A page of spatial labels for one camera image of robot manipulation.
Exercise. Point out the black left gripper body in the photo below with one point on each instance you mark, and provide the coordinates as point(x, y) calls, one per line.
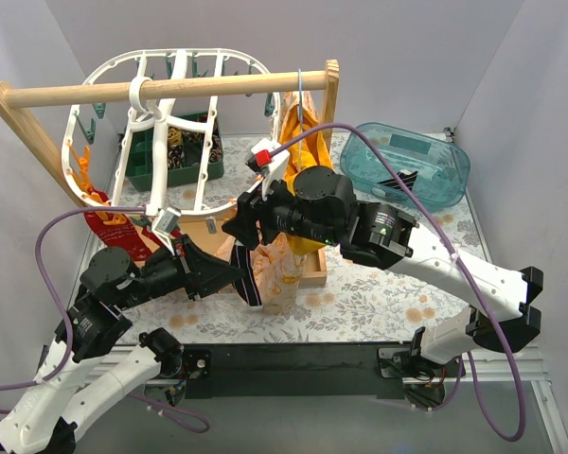
point(189, 267)

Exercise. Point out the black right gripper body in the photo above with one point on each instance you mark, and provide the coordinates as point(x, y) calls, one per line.
point(263, 216)

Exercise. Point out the black white striped sock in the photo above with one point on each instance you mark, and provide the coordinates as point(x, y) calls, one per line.
point(397, 182)

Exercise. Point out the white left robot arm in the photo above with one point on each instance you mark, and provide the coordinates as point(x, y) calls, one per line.
point(56, 411)

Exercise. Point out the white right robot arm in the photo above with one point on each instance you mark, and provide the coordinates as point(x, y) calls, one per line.
point(322, 206)

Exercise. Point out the white orange patterned cloth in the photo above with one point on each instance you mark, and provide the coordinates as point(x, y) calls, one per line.
point(277, 270)

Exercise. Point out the wooden clothes rack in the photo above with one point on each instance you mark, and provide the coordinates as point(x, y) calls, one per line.
point(123, 79)

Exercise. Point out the red christmas sock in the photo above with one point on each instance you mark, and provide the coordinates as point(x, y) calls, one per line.
point(115, 230)

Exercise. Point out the yellow garment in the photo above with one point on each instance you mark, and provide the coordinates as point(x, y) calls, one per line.
point(315, 153)

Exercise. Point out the green compartment organizer box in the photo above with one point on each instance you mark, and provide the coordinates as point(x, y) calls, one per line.
point(185, 151)

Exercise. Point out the teal transparent plastic bin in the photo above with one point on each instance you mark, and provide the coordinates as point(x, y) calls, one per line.
point(436, 171)

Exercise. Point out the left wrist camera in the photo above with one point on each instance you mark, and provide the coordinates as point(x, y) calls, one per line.
point(163, 224)

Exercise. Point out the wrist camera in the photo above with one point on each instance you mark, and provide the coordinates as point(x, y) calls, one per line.
point(270, 168)
point(163, 224)

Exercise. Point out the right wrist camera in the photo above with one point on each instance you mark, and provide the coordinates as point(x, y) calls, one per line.
point(270, 168)

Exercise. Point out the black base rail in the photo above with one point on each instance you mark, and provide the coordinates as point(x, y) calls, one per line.
point(299, 369)

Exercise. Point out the blue wire hanger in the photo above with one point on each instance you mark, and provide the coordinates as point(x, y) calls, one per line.
point(300, 117)

